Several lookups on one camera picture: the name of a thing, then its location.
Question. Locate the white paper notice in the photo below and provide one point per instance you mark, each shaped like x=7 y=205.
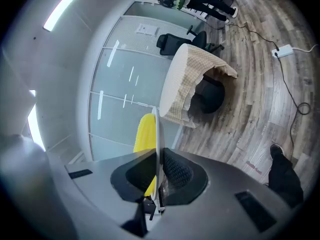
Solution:
x=147 y=29

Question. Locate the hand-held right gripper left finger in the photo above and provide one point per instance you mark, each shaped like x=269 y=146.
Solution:
x=100 y=179

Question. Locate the person's black shoe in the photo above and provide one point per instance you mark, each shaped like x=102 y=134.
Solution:
x=277 y=150

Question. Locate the long ceiling light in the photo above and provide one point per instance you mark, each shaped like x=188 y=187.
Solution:
x=62 y=9

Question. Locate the yellow checkered tablecloth table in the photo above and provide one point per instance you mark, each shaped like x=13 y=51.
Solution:
x=210 y=96

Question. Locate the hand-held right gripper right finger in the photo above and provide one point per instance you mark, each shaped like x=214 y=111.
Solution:
x=225 y=196

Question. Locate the yellow object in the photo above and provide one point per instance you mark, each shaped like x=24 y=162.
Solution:
x=146 y=134

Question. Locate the person's black trousers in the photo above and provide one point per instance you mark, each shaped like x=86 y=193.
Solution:
x=285 y=181

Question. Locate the white power strip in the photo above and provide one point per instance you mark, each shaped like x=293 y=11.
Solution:
x=283 y=51

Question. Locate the black office chair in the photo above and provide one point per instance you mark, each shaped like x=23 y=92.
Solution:
x=172 y=44

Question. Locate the yellow checkered tablecloth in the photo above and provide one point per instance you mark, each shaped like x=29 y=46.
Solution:
x=182 y=84

